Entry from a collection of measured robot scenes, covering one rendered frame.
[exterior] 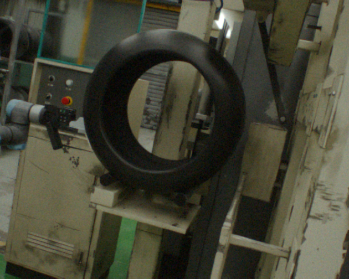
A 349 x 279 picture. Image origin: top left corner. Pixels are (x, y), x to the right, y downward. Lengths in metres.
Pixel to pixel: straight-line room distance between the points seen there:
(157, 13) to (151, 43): 9.78
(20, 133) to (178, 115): 0.65
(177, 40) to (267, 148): 0.59
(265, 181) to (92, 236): 1.08
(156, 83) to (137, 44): 9.56
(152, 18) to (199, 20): 9.41
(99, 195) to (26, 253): 1.14
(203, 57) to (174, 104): 0.46
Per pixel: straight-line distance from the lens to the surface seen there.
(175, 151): 1.87
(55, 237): 2.54
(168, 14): 11.20
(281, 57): 1.68
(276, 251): 1.02
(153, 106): 11.07
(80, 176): 2.39
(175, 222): 1.58
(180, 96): 1.86
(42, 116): 1.73
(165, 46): 1.47
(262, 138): 1.76
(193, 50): 1.46
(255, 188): 1.78
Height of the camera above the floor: 1.29
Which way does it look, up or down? 8 degrees down
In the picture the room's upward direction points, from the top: 12 degrees clockwise
